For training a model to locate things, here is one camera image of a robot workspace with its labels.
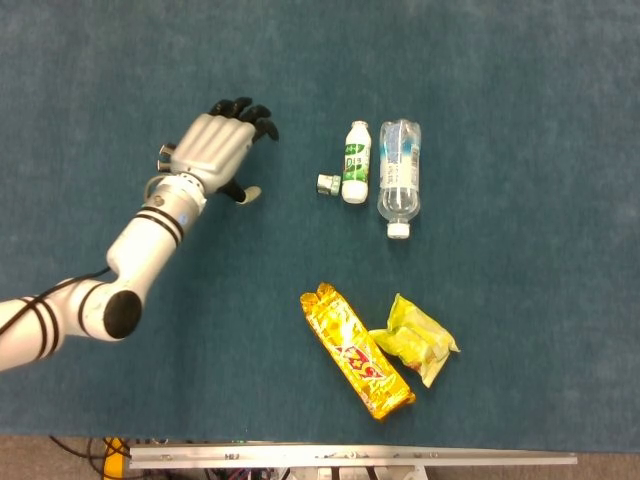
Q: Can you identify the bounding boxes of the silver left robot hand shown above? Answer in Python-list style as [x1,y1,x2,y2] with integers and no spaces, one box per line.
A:
[172,96,280,205]

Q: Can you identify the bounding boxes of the small white green-label milk bottle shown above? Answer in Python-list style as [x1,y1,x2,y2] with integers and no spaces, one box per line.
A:
[341,120,373,204]

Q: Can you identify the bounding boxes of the clear plastic water bottle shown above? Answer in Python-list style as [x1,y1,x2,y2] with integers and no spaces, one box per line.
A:
[376,118,422,239]

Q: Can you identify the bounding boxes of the long golden yellow biscuit pack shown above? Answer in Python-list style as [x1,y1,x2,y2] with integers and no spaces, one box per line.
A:
[299,282,417,421]

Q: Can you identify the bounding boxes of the yellow crinkled snack bag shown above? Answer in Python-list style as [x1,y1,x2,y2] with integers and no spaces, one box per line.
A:
[368,293,461,389]

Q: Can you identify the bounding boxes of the blue felt table cloth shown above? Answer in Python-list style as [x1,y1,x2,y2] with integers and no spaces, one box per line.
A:
[0,0,640,454]

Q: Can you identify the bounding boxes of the yellow power strip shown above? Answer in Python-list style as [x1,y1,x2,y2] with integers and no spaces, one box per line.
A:
[102,437,131,480]

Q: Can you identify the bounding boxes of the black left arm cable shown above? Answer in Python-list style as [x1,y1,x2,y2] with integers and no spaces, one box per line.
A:
[0,267,111,336]

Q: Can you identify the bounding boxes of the black floor cables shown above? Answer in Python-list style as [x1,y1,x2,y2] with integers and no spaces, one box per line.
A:
[48,435,109,474]

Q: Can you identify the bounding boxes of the aluminium frame rail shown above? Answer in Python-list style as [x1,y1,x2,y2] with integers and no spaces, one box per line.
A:
[128,442,578,470]

